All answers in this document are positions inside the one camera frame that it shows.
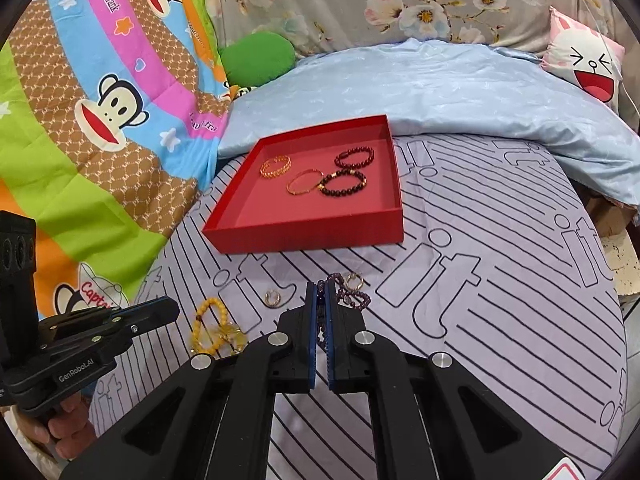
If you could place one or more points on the cartoon monkey blanket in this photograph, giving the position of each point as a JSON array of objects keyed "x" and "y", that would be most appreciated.
[{"x": 100, "y": 60}]

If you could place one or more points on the grey striped bed sheet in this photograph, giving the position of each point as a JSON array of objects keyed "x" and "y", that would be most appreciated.
[{"x": 500, "y": 310}]

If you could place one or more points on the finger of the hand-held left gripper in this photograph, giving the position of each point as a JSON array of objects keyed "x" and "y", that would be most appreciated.
[{"x": 150, "y": 312}]

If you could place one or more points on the beige cardboard piece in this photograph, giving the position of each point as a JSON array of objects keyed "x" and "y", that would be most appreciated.
[{"x": 617, "y": 260}]

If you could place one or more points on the red cardboard box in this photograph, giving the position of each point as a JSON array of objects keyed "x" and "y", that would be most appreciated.
[{"x": 300, "y": 220}]

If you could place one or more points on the pink cartoon face cushion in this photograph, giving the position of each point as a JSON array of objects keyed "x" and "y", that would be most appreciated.
[{"x": 585, "y": 60}]

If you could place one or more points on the light blue quilt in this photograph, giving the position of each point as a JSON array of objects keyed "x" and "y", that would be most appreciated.
[{"x": 450, "y": 90}]

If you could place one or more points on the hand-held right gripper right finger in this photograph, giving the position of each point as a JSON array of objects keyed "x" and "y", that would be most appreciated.
[{"x": 332, "y": 340}]

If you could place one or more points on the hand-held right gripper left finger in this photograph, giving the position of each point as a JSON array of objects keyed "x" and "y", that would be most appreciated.
[{"x": 312, "y": 340}]

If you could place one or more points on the green pillow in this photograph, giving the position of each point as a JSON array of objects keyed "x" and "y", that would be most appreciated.
[{"x": 257, "y": 57}]

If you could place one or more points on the gold hoop earring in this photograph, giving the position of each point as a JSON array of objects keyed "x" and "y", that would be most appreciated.
[
  {"x": 266, "y": 300},
  {"x": 348, "y": 280}
]

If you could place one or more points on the person's left hand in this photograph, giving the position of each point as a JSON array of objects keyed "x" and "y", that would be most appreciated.
[{"x": 70, "y": 430}]

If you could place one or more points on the thin gold bangle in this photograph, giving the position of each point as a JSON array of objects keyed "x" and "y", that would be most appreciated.
[{"x": 296, "y": 193}]

